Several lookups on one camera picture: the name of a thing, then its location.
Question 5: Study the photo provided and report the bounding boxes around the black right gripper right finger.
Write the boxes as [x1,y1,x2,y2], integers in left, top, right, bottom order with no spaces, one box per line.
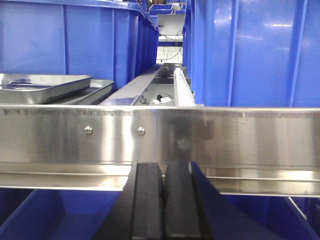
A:
[163,160,283,240]

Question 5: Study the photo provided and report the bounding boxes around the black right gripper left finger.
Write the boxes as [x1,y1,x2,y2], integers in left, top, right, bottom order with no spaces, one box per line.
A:
[92,162,165,240]

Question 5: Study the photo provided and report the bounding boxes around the silver metal tray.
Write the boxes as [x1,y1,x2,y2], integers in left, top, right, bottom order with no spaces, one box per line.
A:
[0,73,93,105]
[50,79,114,105]

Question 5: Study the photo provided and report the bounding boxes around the blue lower right bin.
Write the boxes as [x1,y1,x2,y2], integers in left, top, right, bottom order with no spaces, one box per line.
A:
[224,194,320,240]

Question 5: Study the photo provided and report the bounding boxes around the blue lower centre bin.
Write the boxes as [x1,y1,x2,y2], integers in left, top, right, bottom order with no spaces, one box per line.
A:
[0,189,120,240]

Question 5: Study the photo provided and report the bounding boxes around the large blue upper bin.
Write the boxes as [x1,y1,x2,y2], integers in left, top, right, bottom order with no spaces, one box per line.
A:
[0,0,159,89]

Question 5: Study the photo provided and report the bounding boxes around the blue upper right bin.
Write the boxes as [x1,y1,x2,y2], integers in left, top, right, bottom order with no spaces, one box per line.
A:
[183,0,320,107]

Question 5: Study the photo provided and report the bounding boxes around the stainless steel shelf rail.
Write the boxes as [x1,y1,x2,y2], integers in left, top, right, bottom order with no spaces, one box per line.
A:
[0,104,320,197]

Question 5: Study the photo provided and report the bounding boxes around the grey metal divider rail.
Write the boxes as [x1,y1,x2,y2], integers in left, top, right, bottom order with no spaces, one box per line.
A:
[99,63,163,106]

